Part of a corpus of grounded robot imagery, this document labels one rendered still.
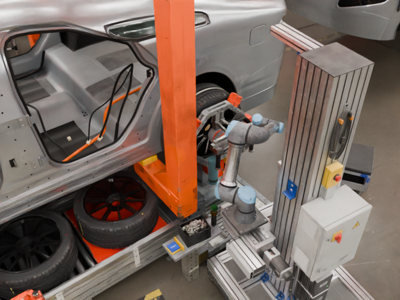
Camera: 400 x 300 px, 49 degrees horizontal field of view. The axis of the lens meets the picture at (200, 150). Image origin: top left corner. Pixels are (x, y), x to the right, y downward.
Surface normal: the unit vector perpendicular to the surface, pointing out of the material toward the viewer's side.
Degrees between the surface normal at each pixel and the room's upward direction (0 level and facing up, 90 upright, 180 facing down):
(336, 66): 0
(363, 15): 90
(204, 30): 78
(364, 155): 0
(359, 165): 0
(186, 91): 90
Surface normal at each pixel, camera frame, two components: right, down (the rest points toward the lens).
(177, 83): 0.60, 0.51
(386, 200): 0.00, -0.76
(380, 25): -0.02, 0.76
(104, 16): 0.45, -0.24
